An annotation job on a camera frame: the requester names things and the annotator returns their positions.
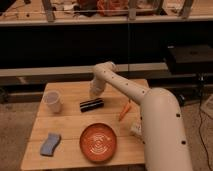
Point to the orange carrot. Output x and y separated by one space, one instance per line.
124 111

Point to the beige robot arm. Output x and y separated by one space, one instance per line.
165 142

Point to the black striped eraser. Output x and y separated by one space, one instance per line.
91 104

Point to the blue sponge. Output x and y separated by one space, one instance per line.
50 144

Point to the orange ridged plate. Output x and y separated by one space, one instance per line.
98 142

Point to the wooden table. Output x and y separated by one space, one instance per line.
73 139

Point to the translucent plastic cup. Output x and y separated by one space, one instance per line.
52 100

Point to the beige patterned can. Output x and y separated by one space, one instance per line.
136 130

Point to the beige rounded end effector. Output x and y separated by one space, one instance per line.
97 87

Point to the black box on stand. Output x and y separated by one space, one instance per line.
190 59

